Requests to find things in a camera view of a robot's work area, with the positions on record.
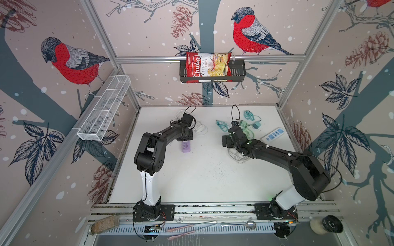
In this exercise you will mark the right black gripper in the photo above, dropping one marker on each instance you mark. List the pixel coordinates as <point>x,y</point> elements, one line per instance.
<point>227,139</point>

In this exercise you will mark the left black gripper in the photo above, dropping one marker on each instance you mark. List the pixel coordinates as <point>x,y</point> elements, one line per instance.
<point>191,136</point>

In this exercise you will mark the purple power strip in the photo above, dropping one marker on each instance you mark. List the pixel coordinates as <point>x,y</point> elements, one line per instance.
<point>186,148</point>

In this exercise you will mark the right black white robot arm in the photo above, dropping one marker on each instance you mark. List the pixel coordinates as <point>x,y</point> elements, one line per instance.
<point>309,177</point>

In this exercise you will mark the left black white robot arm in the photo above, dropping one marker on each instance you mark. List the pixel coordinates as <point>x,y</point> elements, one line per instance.
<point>149,160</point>

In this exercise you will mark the white blue power strip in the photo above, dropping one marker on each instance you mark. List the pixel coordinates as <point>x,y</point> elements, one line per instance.
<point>272,136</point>

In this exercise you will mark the red Chuba cassava chips bag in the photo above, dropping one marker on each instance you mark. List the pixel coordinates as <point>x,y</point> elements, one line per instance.
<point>202,65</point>

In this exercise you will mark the metal spoon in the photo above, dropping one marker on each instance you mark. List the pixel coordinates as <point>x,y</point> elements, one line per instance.
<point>250,225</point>

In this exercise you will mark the pink chopsticks pair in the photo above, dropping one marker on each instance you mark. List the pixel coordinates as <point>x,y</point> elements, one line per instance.
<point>189,229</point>

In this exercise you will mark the black white tape roll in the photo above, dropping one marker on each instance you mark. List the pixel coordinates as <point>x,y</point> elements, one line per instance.
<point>328,224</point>

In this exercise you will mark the black wall basket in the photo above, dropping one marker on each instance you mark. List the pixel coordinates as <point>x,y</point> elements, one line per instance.
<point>236,67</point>

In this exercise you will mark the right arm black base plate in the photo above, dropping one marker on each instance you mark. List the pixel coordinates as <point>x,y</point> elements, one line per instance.
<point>266,211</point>

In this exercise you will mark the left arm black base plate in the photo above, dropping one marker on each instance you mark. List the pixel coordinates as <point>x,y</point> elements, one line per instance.
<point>143,213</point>

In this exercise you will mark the white wire mesh basket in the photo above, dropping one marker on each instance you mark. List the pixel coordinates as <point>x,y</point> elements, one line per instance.
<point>100,118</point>

